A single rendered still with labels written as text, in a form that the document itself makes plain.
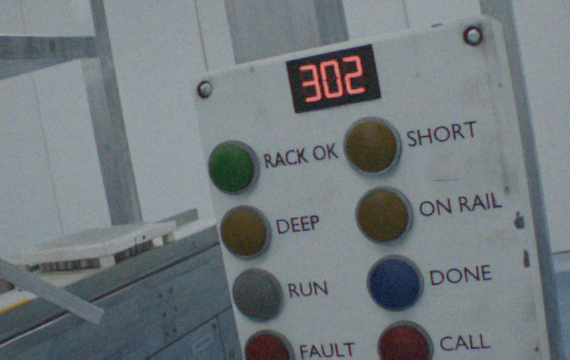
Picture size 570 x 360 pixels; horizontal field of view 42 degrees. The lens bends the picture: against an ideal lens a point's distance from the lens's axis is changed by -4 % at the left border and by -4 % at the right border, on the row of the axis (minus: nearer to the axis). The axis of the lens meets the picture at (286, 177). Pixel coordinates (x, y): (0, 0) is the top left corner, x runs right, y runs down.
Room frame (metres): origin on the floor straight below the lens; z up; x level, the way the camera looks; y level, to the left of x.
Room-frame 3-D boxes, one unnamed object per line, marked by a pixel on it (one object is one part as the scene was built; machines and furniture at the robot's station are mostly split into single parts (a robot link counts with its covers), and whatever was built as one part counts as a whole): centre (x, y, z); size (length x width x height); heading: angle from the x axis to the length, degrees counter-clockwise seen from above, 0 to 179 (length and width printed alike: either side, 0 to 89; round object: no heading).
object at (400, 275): (0.39, -0.04, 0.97); 0.03 x 0.01 x 0.03; 66
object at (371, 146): (0.39, -0.04, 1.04); 0.03 x 0.01 x 0.03; 66
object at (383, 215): (0.39, -0.04, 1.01); 0.03 x 0.01 x 0.03; 66
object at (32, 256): (1.50, 0.40, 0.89); 0.25 x 0.24 x 0.02; 66
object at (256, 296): (0.42, 0.03, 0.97); 0.03 x 0.01 x 0.03; 66
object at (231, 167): (0.42, 0.03, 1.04); 0.03 x 0.01 x 0.03; 66
